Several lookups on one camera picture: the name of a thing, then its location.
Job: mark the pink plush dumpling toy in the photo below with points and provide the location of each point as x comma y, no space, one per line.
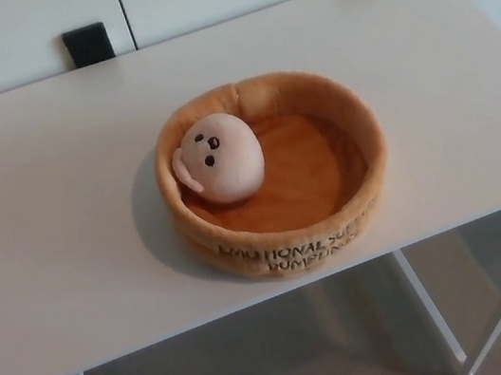
227,162

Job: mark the white table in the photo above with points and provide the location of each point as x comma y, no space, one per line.
63,190

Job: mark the orange round plush basket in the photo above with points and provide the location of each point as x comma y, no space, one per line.
316,176

